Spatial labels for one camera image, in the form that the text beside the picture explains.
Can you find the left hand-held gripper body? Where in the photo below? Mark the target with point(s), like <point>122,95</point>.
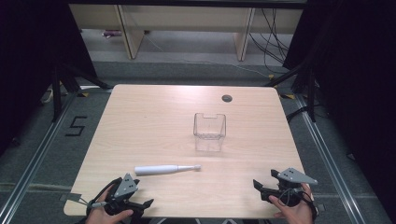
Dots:
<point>126,186</point>

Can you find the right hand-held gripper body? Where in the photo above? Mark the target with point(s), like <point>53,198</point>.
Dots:
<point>294,177</point>

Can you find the person's right hand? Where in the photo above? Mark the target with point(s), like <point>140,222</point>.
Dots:
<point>297,214</point>

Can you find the person's left hand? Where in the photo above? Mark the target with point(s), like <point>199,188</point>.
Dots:
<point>98,216</point>

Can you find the white electric toothbrush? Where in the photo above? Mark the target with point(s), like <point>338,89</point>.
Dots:
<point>155,170</point>

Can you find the grey tape patch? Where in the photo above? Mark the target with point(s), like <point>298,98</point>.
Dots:
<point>71,196</point>

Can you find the clear plastic container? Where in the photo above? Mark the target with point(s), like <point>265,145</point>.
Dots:
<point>209,137</point>

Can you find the yellow black tape piece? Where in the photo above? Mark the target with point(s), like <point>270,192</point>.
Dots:
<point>83,94</point>
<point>288,96</point>

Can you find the black metal stand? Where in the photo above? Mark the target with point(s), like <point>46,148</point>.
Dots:
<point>56,93</point>
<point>311,96</point>

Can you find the dark round table grommet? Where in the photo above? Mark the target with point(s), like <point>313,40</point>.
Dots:
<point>227,98</point>

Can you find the black curtain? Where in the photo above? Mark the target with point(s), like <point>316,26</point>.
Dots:
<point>28,62</point>
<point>358,77</point>

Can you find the small pink object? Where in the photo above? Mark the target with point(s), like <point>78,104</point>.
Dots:
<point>111,33</point>

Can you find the beige wooden desk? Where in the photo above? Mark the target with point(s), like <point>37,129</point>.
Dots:
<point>186,17</point>

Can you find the aluminium floor rail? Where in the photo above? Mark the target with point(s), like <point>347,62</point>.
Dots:
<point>327,155</point>
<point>34,161</point>

